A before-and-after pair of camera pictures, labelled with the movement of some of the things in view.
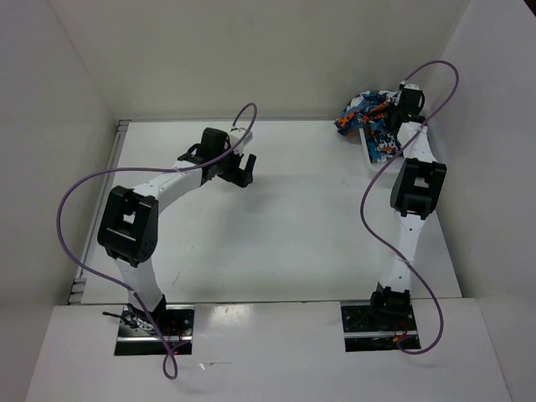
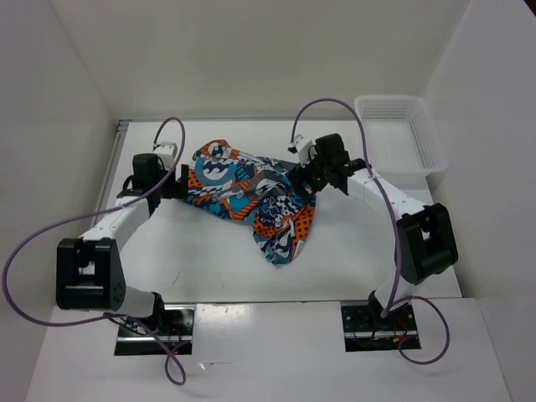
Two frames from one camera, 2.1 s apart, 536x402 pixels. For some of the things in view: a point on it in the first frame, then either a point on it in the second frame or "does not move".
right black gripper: x=393 y=106 -> x=299 y=174
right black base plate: x=367 y=331 does not move
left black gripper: x=238 y=176 -> x=178 y=190
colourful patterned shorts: x=368 y=111 -> x=224 y=183
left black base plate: x=177 y=323 does not move
